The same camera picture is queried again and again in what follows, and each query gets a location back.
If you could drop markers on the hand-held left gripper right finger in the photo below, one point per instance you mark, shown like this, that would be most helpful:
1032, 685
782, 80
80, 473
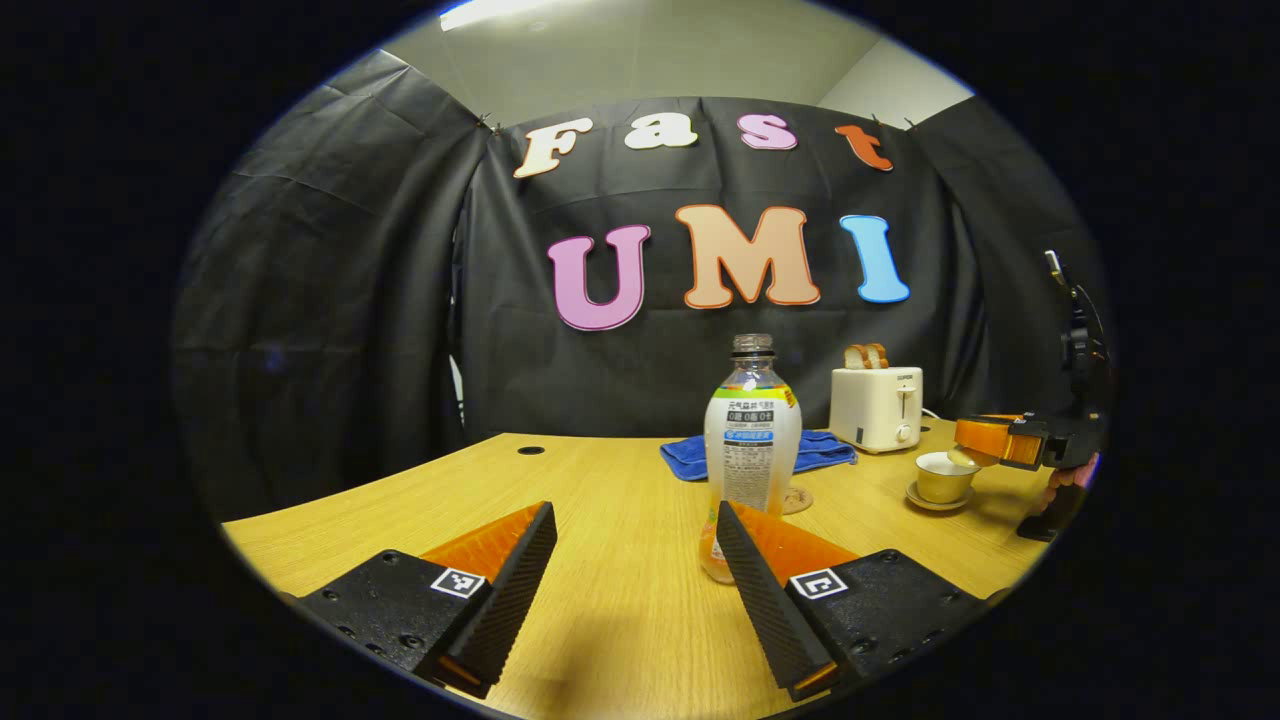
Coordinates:
765, 600

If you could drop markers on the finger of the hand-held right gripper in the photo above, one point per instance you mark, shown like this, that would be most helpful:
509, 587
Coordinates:
990, 440

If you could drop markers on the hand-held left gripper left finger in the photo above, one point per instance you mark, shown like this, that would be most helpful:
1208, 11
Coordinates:
510, 595

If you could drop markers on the cream ceramic teacup lid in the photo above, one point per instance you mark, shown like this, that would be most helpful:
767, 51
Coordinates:
962, 458

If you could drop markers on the round brown coaster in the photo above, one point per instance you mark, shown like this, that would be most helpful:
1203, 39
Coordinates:
800, 500

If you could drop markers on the clear plastic water bottle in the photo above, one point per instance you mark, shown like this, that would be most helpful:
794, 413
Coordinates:
750, 450

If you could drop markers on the cream ceramic saucer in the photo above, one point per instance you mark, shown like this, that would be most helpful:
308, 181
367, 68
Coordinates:
925, 503

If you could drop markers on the cream toaster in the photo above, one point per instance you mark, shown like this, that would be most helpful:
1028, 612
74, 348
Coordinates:
875, 410

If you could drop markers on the toast bread slice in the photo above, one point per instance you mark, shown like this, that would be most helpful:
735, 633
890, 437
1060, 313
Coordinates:
877, 355
855, 357

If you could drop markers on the blue towel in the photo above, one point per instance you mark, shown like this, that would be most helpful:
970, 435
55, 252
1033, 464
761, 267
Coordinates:
685, 458

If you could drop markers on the black backdrop cloth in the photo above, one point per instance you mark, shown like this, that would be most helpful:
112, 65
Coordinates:
350, 300

